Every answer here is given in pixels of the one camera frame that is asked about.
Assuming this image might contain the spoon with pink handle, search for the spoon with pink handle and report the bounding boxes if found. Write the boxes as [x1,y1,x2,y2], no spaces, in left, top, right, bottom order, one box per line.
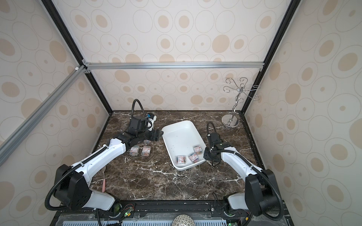
[101,166,106,193]

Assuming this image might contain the metal mesh ball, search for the metal mesh ball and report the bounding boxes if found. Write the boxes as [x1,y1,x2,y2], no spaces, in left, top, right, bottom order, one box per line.
[171,214,196,226]

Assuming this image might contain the horizontal aluminium rail back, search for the horizontal aluminium rail back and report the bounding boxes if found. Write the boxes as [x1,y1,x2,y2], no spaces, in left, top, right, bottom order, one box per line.
[85,61,264,70]

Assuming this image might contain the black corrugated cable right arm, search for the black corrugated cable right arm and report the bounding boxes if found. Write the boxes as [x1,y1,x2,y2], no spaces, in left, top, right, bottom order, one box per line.
[226,148,284,221]

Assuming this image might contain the diagonal aluminium rail left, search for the diagonal aluminium rail left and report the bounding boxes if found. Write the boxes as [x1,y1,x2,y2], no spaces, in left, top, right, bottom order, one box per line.
[1,65,85,165]

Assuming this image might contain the white plastic storage tray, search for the white plastic storage tray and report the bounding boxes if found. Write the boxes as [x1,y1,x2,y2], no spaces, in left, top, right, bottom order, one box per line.
[162,121,206,171]

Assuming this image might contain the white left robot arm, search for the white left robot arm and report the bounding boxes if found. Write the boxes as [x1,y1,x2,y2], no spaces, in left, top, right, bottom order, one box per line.
[45,113,163,215]

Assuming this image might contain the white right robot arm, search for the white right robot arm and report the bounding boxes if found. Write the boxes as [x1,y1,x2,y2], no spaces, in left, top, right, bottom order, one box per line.
[204,132,284,221]

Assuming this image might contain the black corner frame post right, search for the black corner frame post right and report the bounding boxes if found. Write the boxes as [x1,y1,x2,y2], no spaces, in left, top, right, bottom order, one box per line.
[240,0,301,115]

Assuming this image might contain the black corner frame post left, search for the black corner frame post left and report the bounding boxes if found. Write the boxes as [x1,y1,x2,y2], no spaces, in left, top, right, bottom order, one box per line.
[41,0,113,115]

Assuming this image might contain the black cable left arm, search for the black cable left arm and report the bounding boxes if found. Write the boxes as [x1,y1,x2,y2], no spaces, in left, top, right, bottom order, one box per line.
[44,145,108,211]

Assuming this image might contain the black corner frame post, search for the black corner frame post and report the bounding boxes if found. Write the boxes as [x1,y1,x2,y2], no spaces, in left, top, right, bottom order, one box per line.
[240,0,301,115]
[41,0,113,115]

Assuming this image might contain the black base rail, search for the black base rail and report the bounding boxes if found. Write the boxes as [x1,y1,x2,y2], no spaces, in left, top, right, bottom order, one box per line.
[51,199,294,226]

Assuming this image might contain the silver wire hook stand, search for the silver wire hook stand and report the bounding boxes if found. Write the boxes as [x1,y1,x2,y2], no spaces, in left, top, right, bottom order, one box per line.
[221,77,260,129]

